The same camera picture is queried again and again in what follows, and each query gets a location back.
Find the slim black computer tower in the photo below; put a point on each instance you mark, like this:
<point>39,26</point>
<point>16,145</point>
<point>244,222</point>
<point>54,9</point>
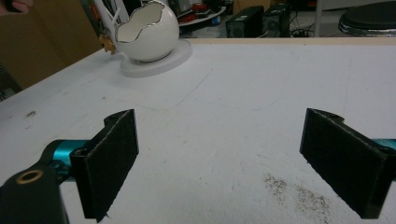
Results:
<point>277,20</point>

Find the white metal stand leg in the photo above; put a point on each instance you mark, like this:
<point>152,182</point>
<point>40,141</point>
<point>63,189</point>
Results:
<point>318,18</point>

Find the brown board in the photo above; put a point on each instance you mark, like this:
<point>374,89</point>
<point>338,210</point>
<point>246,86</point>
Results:
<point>46,46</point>

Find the white table mat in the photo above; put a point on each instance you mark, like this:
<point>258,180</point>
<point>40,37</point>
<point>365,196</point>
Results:
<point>218,118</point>

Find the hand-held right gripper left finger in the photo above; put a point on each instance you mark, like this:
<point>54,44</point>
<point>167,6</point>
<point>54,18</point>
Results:
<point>109,161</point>

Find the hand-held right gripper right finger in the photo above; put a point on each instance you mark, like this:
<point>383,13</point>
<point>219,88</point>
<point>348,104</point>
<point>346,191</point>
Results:
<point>345,161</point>

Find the round white table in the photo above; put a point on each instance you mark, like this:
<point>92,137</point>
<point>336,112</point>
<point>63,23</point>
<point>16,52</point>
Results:
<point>202,18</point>

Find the large black computer tower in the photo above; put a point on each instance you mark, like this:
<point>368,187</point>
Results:
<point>244,23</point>

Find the white stand with post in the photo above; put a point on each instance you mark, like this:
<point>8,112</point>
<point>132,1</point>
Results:
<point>158,63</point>

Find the white egg-shaped bowl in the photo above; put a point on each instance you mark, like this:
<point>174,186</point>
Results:
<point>155,34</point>

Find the black round stool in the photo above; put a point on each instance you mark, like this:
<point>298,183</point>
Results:
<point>369,20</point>

